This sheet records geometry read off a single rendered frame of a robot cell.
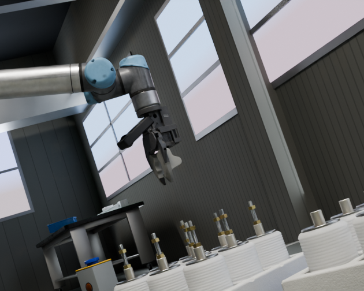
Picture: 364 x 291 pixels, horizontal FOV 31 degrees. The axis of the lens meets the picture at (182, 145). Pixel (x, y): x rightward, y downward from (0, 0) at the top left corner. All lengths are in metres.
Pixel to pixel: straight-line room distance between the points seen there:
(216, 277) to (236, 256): 0.10
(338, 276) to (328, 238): 0.08
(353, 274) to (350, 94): 2.78
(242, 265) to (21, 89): 0.70
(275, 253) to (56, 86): 0.68
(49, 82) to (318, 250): 0.82
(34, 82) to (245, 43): 3.00
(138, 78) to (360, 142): 2.31
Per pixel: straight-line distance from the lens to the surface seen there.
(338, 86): 3.96
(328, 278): 1.20
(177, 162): 1.78
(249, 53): 4.54
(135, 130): 1.76
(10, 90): 1.71
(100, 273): 1.74
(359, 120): 3.88
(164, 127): 1.79
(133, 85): 1.81
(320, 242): 1.22
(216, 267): 1.41
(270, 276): 1.50
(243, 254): 1.50
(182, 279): 1.50
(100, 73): 1.66
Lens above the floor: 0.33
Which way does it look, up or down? 7 degrees up
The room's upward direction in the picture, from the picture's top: 19 degrees counter-clockwise
